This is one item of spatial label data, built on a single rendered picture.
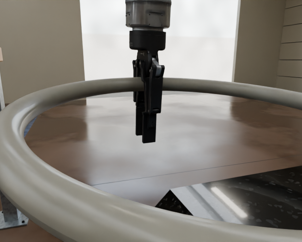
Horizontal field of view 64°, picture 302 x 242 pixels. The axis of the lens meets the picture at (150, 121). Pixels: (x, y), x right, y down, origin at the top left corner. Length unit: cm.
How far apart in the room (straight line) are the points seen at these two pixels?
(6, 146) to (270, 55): 864
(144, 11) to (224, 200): 34
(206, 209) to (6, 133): 22
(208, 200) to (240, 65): 779
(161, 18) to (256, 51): 794
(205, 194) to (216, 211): 4
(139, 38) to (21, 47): 610
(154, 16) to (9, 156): 38
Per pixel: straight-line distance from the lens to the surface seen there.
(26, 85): 657
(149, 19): 48
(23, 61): 654
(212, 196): 33
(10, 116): 27
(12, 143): 20
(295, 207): 35
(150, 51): 49
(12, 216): 189
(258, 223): 30
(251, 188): 36
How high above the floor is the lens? 101
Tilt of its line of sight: 14 degrees down
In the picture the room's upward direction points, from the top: straight up
